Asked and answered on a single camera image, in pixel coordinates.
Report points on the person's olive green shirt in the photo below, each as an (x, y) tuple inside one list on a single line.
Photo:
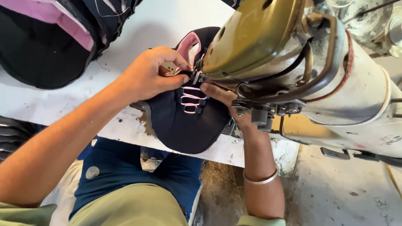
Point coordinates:
[(125, 207)]

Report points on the person's right hand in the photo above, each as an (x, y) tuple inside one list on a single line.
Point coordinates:
[(229, 103)]

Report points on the person's blue trousers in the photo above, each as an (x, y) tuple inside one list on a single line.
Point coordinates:
[(125, 175)]

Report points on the stack of dark shoe pieces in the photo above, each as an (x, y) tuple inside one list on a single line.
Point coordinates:
[(12, 135)]

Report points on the person's left hand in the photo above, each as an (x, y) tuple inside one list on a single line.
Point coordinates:
[(147, 75)]

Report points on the pile of black shoe uppers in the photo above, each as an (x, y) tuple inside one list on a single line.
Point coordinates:
[(53, 34)]

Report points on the silver bangle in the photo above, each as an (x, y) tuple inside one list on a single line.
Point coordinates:
[(262, 180)]

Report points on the black shoe pink laces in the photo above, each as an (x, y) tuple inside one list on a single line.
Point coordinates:
[(188, 116)]

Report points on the person's right fingers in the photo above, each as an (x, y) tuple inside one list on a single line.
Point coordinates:
[(215, 92)]

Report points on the industrial sewing machine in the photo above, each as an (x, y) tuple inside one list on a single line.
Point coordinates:
[(301, 69)]

